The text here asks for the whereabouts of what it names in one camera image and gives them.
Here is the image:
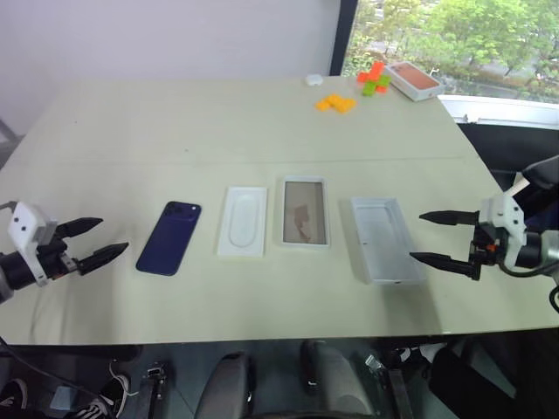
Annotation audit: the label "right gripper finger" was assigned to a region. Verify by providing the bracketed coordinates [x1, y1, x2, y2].
[418, 209, 482, 227]
[409, 251, 482, 281]

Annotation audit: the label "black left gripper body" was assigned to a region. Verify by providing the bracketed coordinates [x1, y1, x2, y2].
[36, 223, 85, 281]

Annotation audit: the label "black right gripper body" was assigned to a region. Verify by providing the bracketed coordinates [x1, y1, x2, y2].
[469, 220, 501, 272]

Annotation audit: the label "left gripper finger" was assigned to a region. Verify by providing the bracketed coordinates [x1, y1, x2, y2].
[55, 216, 105, 240]
[78, 242, 131, 277]

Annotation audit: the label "white phone box base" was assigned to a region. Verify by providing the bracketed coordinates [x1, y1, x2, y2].
[350, 196, 429, 286]

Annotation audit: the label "dark blue smartphone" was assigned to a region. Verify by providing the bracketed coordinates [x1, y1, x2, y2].
[135, 200, 204, 278]

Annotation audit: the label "phone box with orange print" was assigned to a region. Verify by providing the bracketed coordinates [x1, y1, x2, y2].
[383, 60, 446, 103]

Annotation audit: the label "white phone box lid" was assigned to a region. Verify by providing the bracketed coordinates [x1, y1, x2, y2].
[273, 175, 332, 250]

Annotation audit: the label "white window sill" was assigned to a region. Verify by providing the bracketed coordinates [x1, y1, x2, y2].
[438, 94, 559, 128]

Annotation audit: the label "black metal stand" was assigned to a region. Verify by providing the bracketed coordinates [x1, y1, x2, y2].
[138, 361, 170, 419]
[365, 347, 415, 419]

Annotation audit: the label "white moulded insert tray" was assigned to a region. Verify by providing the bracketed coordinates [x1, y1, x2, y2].
[217, 186, 269, 260]

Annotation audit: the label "green toy block piece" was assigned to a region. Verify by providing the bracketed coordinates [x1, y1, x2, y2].
[362, 75, 392, 98]

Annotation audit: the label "yellow toy block cluster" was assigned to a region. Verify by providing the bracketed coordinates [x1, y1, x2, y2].
[315, 93, 357, 116]

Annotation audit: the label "dark rounded shape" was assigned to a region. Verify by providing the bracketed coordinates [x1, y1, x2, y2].
[300, 337, 377, 416]
[208, 339, 258, 419]

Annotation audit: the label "orange and green toy blocks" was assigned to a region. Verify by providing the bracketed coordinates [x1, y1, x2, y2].
[356, 61, 389, 95]

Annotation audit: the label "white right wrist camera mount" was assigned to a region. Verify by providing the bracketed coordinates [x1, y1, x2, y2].
[479, 193, 528, 268]

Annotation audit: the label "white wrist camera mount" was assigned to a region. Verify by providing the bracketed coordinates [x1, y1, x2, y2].
[479, 193, 528, 268]
[7, 201, 59, 288]

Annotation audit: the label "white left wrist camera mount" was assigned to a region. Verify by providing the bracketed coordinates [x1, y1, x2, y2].
[7, 201, 59, 288]

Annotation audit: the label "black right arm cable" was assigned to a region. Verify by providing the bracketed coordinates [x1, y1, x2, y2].
[497, 260, 559, 316]

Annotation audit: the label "black floor cable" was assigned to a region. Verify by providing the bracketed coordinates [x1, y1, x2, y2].
[0, 324, 111, 412]

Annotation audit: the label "black window frame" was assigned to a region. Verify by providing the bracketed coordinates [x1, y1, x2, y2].
[328, 0, 362, 78]

